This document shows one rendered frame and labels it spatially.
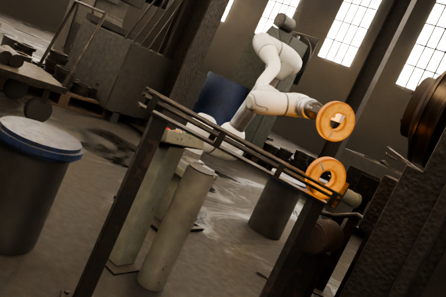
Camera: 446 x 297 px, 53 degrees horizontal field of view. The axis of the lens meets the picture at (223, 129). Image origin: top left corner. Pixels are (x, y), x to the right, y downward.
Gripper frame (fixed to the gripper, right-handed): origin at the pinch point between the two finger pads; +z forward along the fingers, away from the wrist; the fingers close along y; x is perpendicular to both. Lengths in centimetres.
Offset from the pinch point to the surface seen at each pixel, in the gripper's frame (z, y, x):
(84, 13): -576, 100, 24
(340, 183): 11.3, -5.6, -22.0
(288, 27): -785, -300, 193
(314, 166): 11.1, 7.3, -19.8
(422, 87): -4.4, -34.3, 26.5
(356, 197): 11.9, -14.1, -24.8
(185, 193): -13, 39, -50
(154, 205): -27, 45, -62
